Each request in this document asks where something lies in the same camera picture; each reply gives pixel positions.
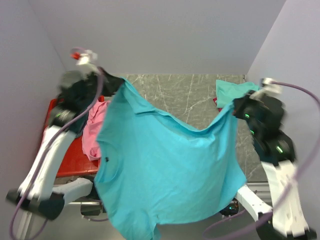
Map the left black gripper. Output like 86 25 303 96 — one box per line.
79 66 126 108

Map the cyan blue t-shirt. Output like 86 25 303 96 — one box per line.
94 80 246 240

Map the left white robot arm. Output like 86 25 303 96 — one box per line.
6 68 124 221

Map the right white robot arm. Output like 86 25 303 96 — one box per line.
219 90 317 240

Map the folded mint green t-shirt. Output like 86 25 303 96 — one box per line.
215 79 260 109

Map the pink t-shirt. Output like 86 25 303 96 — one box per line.
82 100 111 161

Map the red plastic bin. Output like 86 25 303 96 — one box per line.
42 95 106 178

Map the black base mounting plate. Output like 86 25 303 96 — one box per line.
74 192 240 222

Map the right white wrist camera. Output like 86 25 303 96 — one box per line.
250 77 282 100

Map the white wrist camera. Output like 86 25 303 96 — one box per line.
250 77 282 100
70 47 98 66

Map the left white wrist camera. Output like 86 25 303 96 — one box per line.
70 47 98 66

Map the aluminium frame rail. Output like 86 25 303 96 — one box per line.
66 182 272 205

